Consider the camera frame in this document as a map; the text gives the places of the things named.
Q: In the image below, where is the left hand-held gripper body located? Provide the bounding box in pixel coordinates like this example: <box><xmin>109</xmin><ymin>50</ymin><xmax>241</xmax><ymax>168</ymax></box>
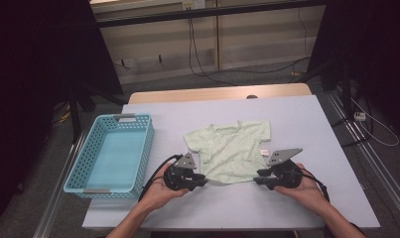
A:
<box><xmin>163</xmin><ymin>152</ymin><xmax>199</xmax><ymax>192</ymax></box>

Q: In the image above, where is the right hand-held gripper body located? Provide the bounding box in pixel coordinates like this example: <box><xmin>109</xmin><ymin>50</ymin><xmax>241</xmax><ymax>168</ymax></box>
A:
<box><xmin>267</xmin><ymin>147</ymin><xmax>304</xmax><ymax>190</ymax></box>

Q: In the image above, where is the light green baby shirt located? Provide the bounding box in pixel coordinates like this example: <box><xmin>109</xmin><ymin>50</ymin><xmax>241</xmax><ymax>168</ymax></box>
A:
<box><xmin>183</xmin><ymin>119</ymin><xmax>272</xmax><ymax>185</ymax></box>

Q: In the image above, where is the blue plastic basket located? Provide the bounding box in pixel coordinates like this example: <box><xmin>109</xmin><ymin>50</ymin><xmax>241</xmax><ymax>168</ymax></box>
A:
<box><xmin>63</xmin><ymin>113</ymin><xmax>156</xmax><ymax>199</ymax></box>

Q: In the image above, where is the person's left hand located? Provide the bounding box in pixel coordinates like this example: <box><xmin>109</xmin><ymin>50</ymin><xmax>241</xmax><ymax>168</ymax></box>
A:
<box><xmin>143</xmin><ymin>178</ymin><xmax>191</xmax><ymax>213</ymax></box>

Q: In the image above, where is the person's right hand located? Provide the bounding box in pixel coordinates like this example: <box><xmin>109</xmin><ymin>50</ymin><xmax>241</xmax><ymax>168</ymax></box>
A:
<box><xmin>273</xmin><ymin>162</ymin><xmax>327</xmax><ymax>210</ymax></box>

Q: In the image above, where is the white table cover sheet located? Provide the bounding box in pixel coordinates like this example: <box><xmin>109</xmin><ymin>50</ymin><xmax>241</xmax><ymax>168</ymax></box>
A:
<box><xmin>81</xmin><ymin>94</ymin><xmax>381</xmax><ymax>231</ymax></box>

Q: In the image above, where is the wooden table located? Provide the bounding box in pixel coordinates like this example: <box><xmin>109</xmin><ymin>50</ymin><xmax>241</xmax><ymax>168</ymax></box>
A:
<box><xmin>127</xmin><ymin>82</ymin><xmax>313</xmax><ymax>105</ymax></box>

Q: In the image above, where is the black metal stand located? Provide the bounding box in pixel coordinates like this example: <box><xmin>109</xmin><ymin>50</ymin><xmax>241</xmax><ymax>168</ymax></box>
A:
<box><xmin>300</xmin><ymin>56</ymin><xmax>370</xmax><ymax>149</ymax></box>
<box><xmin>67</xmin><ymin>82</ymin><xmax>129</xmax><ymax>145</ymax></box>

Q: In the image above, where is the black curtain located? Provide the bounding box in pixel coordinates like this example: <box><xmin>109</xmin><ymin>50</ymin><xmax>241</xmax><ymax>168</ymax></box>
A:
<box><xmin>306</xmin><ymin>0</ymin><xmax>400</xmax><ymax>135</ymax></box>
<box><xmin>0</xmin><ymin>0</ymin><xmax>124</xmax><ymax>232</ymax></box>

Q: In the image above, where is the black horizontal bar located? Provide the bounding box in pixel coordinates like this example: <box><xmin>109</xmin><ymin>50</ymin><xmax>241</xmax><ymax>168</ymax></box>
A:
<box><xmin>96</xmin><ymin>0</ymin><xmax>328</xmax><ymax>29</ymax></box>

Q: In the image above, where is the aluminium floor rail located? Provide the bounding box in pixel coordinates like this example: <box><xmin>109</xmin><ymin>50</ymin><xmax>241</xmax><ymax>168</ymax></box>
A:
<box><xmin>326</xmin><ymin>88</ymin><xmax>400</xmax><ymax>216</ymax></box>
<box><xmin>32</xmin><ymin>128</ymin><xmax>89</xmax><ymax>238</ymax></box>

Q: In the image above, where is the white floor cable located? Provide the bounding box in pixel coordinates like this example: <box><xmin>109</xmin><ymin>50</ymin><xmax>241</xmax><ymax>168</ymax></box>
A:
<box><xmin>350</xmin><ymin>97</ymin><xmax>400</xmax><ymax>148</ymax></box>

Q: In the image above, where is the thick black wall cable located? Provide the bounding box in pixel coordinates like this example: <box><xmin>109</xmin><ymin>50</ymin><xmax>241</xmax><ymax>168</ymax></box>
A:
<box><xmin>187</xmin><ymin>16</ymin><xmax>311</xmax><ymax>87</ymax></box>

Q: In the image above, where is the thin black wall cable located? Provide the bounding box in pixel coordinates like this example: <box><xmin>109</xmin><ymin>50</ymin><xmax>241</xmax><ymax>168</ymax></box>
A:
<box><xmin>296</xmin><ymin>7</ymin><xmax>310</xmax><ymax>83</ymax></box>

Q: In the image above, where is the white wall socket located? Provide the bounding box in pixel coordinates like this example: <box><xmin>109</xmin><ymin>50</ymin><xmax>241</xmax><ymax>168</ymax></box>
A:
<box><xmin>182</xmin><ymin>0</ymin><xmax>206</xmax><ymax>10</ymax></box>

